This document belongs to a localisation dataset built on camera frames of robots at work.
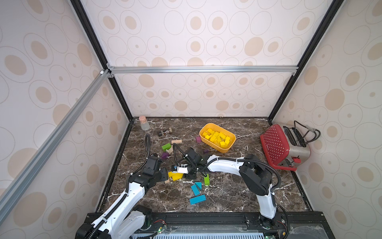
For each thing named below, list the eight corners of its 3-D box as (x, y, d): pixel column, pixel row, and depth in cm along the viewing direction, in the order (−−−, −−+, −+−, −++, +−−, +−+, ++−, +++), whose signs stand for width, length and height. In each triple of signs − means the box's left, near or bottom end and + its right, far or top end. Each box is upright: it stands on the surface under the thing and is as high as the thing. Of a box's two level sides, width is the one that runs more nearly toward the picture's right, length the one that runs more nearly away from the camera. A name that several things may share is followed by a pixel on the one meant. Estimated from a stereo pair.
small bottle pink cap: (141, 130, 114) (137, 120, 106) (142, 125, 117) (138, 115, 109) (148, 130, 114) (144, 120, 106) (149, 125, 117) (146, 115, 109)
